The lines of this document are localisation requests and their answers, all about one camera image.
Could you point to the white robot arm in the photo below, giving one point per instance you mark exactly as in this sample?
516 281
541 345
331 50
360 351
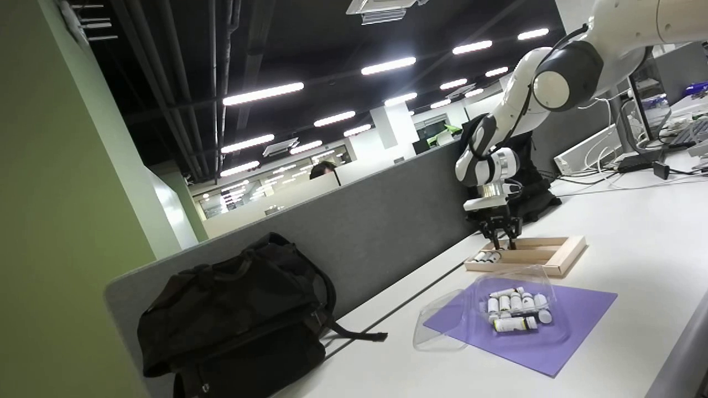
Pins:
584 65

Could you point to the purple mat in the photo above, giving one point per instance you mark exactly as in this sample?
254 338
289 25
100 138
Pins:
586 311

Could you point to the white bottle in container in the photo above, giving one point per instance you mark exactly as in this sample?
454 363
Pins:
546 318
506 294
519 324
541 302
492 307

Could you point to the black duffel bag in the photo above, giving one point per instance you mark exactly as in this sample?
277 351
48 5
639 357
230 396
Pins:
243 328

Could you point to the small white bottle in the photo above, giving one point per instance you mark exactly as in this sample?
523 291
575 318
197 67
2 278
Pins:
501 244

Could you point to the light wooden tray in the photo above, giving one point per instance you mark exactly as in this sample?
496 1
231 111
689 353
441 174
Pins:
554 256

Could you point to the grey desk partition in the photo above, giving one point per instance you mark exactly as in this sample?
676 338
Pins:
367 237

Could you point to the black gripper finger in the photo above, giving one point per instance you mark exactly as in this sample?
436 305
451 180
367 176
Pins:
495 237
513 235

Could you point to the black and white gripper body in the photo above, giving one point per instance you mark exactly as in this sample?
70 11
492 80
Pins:
492 176

